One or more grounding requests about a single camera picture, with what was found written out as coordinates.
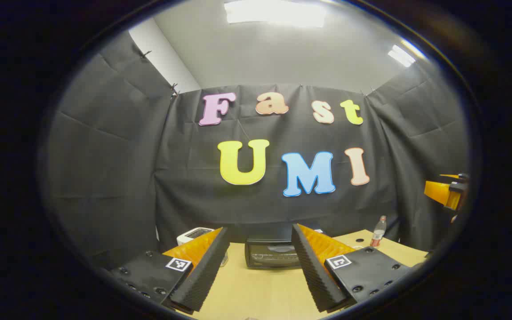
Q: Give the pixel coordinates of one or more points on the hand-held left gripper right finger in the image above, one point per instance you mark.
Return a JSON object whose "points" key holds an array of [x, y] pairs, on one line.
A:
{"points": [[314, 271]]}

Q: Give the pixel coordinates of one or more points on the black backdrop cloth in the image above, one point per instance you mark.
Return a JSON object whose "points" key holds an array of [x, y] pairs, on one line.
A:
{"points": [[114, 169]]}

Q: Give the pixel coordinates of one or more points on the black electric oven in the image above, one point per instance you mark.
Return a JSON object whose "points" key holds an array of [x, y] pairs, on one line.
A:
{"points": [[269, 255]]}

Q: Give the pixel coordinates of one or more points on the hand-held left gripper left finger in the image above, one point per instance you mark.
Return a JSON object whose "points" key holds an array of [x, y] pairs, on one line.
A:
{"points": [[202, 275]]}

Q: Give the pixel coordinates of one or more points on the white toaster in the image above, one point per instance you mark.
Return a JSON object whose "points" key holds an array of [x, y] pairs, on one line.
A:
{"points": [[196, 233]]}

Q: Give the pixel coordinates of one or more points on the clear plastic water bottle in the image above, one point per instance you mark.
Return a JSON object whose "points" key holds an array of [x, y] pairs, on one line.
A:
{"points": [[378, 235]]}

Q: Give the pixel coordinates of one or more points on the ceiling light panel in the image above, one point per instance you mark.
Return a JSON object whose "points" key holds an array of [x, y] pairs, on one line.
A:
{"points": [[401, 55]]}

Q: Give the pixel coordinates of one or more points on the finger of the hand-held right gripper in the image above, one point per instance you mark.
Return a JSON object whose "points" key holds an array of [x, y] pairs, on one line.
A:
{"points": [[438, 191]]}

